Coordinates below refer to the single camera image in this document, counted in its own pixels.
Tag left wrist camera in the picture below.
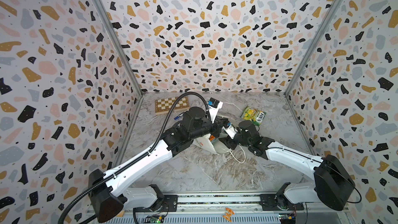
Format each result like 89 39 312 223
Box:
208 97 223 123

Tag orange clips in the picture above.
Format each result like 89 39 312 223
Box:
222 207 235 223

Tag circuit board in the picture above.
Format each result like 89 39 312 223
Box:
144 215 165 224
278 214 296 224

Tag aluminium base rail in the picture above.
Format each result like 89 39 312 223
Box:
108 191 355 224

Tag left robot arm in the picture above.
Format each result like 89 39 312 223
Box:
88 107 236 223

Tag black corrugated cable conduit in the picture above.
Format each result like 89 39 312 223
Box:
57 91 209 224

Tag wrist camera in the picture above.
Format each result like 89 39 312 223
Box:
208 97 223 123
223 125 238 140

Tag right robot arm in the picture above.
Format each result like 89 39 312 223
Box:
223 120 356 211

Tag wooden chessboard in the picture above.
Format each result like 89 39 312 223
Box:
154 96 190 115

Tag white paper bag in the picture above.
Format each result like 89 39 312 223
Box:
193 130 246 164

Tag yellow green snack packet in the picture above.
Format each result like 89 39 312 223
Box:
241 106 266 126

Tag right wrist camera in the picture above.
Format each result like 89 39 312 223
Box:
223 125 238 140

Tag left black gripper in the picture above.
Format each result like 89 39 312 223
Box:
190 116 230 143

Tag left circuit board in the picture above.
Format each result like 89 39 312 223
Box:
144 215 165 224

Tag right circuit board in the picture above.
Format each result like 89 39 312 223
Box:
278 214 296 224

